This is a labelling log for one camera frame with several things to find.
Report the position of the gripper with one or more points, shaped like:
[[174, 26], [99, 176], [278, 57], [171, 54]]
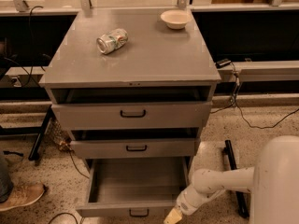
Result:
[[184, 204]]

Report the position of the grey bottom drawer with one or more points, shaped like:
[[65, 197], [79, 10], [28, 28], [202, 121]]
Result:
[[134, 187]]

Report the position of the grey drawer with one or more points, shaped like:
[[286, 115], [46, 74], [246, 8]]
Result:
[[134, 187], [139, 143], [131, 108]]

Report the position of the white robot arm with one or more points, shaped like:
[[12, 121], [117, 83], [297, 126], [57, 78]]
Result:
[[272, 183]]

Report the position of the grey middle drawer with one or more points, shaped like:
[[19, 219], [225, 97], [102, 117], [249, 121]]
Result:
[[139, 143]]

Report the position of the grey top drawer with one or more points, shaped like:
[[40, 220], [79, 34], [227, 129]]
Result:
[[131, 108]]

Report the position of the grey drawer cabinet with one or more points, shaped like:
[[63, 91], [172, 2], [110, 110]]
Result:
[[154, 55]]

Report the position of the black table leg right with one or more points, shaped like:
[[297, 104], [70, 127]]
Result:
[[242, 207]]

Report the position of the black table leg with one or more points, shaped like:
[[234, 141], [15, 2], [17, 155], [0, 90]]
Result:
[[34, 155], [242, 207]]

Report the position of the tan sneaker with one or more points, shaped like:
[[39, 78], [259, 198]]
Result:
[[23, 195]]

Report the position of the black table leg left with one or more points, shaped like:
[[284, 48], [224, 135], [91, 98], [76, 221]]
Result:
[[34, 155]]

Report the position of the black power adapter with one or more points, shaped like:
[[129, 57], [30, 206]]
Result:
[[222, 63]]

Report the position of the blue jeans leg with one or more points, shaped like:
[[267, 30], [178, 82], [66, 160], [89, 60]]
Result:
[[6, 185]]

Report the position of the crushed soda can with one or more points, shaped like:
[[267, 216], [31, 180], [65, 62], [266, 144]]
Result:
[[112, 40]]

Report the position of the white paper bowl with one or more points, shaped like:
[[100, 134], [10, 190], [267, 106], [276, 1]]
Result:
[[176, 19]]

